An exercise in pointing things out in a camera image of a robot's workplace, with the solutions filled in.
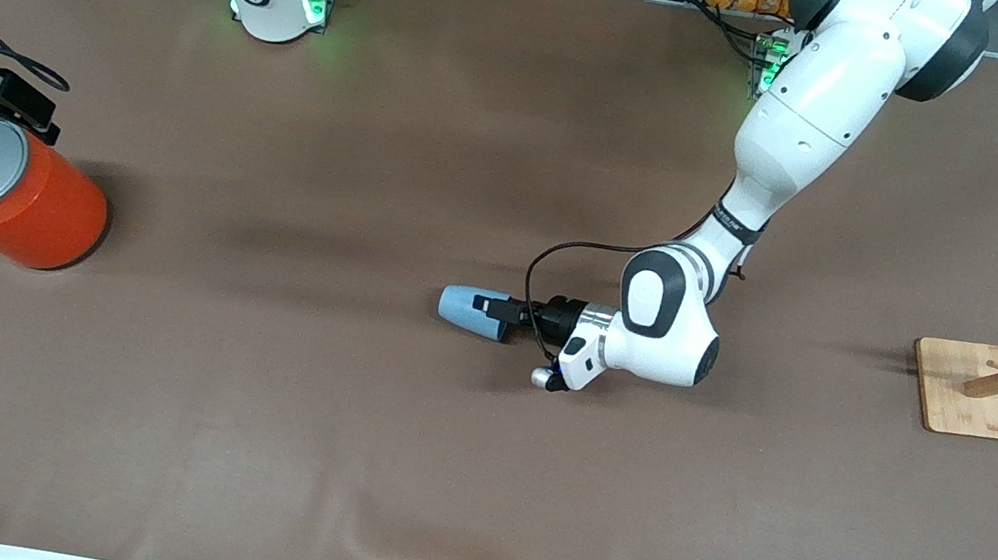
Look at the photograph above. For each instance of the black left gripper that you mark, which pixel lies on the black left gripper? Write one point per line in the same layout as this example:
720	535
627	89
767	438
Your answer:
560	318

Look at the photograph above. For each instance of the light blue cup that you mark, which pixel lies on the light blue cup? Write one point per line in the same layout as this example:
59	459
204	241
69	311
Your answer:
456	306

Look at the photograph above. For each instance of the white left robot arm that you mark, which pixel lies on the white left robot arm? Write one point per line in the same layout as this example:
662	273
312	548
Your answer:
823	101

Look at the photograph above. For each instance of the orange can with grey lid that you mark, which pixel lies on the orange can with grey lid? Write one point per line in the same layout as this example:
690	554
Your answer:
44	209

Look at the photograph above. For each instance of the brown table mat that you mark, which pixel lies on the brown table mat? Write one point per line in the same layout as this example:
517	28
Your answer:
466	477

